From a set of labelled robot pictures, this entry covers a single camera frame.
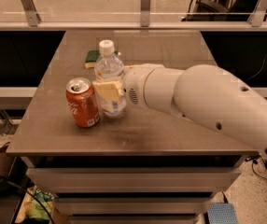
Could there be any grey drawer cabinet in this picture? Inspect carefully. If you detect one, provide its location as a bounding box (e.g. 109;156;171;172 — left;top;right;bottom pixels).
7;31;256;224

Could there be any red coke can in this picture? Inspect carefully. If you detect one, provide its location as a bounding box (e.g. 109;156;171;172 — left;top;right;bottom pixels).
65;77;99;128

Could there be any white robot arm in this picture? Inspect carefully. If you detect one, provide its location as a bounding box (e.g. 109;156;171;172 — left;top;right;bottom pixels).
93;63;267;158

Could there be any blue perforated box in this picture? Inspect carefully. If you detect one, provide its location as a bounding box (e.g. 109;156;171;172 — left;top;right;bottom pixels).
206;203;238;224

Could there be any black cable on floor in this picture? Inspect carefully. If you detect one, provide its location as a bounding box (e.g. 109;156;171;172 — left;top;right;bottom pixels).
245;154;267;193

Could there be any middle metal railing bracket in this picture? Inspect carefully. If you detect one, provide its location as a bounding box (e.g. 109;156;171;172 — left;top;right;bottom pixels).
140;0;151;27

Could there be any clear plastic water bottle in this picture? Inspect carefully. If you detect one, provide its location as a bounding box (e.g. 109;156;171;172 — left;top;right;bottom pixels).
92;40;126;118

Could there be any metal railing bracket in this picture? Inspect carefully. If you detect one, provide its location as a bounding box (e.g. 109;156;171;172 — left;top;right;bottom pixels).
21;0;41;27
140;0;151;27
247;0;267;27

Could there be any left metal railing bracket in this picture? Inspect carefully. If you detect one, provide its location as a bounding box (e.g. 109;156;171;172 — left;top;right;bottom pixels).
21;0;41;27

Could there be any right metal railing bracket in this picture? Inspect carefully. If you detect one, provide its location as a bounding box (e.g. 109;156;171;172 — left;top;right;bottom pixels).
247;0;267;27

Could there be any green snack bag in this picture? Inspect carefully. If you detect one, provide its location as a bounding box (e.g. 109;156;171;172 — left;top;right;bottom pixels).
15;185;55;224

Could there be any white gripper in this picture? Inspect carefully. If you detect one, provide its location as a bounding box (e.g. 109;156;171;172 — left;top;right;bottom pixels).
92;63;184;118

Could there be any green yellow sponge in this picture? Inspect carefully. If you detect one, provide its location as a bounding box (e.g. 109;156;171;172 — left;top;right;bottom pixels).
85;50;119;69

